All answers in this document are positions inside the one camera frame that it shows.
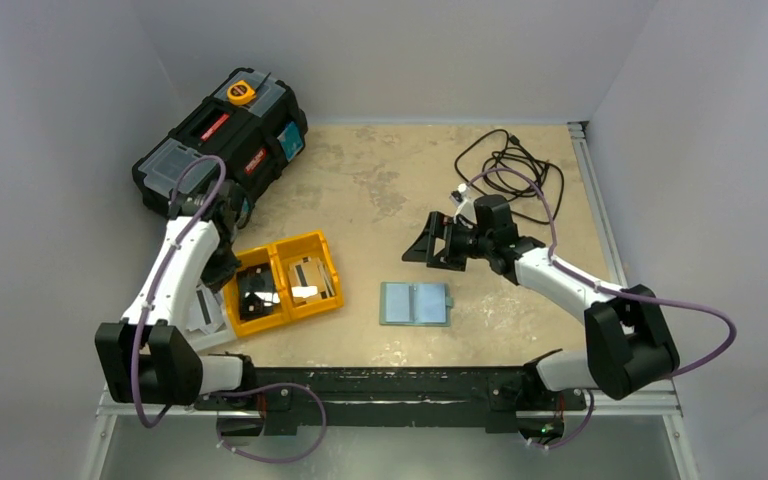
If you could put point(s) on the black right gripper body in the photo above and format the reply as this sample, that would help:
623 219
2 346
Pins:
445 240

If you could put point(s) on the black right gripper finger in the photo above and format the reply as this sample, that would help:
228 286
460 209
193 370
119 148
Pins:
423 248
440 231

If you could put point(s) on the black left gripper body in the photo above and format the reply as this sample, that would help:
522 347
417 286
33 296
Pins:
222 262

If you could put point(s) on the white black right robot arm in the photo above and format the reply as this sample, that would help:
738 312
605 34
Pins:
628 344

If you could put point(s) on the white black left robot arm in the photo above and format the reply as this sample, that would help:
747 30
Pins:
146 356

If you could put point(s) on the stack of black cards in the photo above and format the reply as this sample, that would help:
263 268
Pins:
257 292

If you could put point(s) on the yellow bin with black cards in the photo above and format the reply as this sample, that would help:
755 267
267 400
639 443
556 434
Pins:
279 318

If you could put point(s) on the yellow bin with tan cards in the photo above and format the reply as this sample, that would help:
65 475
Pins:
289 250

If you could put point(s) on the stack of tan cards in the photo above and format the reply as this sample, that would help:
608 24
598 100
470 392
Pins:
310 281

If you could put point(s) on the black plastic toolbox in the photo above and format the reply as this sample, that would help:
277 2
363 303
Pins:
256 142

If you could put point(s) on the white plastic tray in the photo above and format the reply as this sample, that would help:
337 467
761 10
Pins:
208 324

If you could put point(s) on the yellow tape measure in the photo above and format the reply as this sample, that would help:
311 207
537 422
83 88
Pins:
241 93

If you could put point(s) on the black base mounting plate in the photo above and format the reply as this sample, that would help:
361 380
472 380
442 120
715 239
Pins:
496 399

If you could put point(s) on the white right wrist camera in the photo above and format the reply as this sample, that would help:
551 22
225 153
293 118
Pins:
464 203

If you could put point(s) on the aluminium frame rail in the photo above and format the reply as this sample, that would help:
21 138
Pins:
201 294

